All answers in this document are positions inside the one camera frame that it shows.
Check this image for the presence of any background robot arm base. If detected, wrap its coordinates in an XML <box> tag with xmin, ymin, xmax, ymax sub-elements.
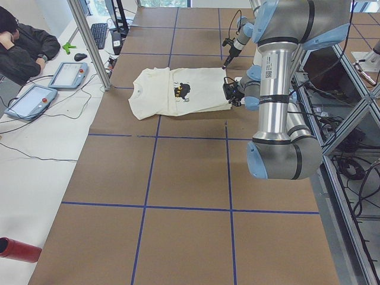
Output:
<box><xmin>351</xmin><ymin>42</ymin><xmax>379</xmax><ymax>72</ymax></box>

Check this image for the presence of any red bottle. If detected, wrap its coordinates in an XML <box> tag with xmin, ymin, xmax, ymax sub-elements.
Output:
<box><xmin>1</xmin><ymin>237</ymin><xmax>42</xmax><ymax>263</ymax></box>

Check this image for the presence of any black keyboard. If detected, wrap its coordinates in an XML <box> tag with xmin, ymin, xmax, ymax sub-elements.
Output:
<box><xmin>90</xmin><ymin>23</ymin><xmax>108</xmax><ymax>49</ymax></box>

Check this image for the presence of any black computer mouse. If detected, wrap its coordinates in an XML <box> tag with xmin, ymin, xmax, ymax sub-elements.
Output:
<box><xmin>74</xmin><ymin>53</ymin><xmax>87</xmax><ymax>62</ymax></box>

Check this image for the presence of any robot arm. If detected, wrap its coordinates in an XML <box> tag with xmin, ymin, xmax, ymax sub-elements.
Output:
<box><xmin>223</xmin><ymin>1</ymin><xmax>352</xmax><ymax>180</ymax></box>
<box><xmin>222</xmin><ymin>16</ymin><xmax>254</xmax><ymax>69</ymax></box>

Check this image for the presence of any aluminium frame post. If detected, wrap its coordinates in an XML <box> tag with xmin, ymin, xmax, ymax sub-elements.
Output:
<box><xmin>67</xmin><ymin>0</ymin><xmax>111</xmax><ymax>91</ymax></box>

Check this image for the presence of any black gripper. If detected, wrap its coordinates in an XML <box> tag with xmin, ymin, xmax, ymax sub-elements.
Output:
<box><xmin>223</xmin><ymin>83</ymin><xmax>245</xmax><ymax>106</ymax></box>
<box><xmin>222</xmin><ymin>45</ymin><xmax>241</xmax><ymax>70</ymax></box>

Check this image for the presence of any seated person in black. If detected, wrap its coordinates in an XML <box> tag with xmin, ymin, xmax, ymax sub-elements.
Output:
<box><xmin>1</xmin><ymin>7</ymin><xmax>61</xmax><ymax>86</ymax></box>

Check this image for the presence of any upper teach pendant tablet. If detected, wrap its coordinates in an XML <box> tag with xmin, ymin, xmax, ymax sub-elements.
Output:
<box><xmin>48</xmin><ymin>62</ymin><xmax>88</xmax><ymax>90</ymax></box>

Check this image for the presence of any green plastic tool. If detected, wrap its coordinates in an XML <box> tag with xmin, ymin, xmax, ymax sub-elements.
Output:
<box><xmin>62</xmin><ymin>42</ymin><xmax>76</xmax><ymax>55</ymax></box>

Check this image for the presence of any cream long-sleeve cat shirt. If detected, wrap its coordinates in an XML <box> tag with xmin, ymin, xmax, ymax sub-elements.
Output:
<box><xmin>129</xmin><ymin>68</ymin><xmax>231</xmax><ymax>120</ymax></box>

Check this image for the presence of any teach pendant tablet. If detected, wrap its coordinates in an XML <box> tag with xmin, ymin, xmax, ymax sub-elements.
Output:
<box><xmin>48</xmin><ymin>62</ymin><xmax>88</xmax><ymax>90</ymax></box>
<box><xmin>4</xmin><ymin>85</ymin><xmax>58</xmax><ymax>121</ymax></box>

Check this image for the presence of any lower teach pendant tablet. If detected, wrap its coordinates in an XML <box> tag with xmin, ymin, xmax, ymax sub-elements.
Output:
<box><xmin>4</xmin><ymin>85</ymin><xmax>58</xmax><ymax>121</ymax></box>

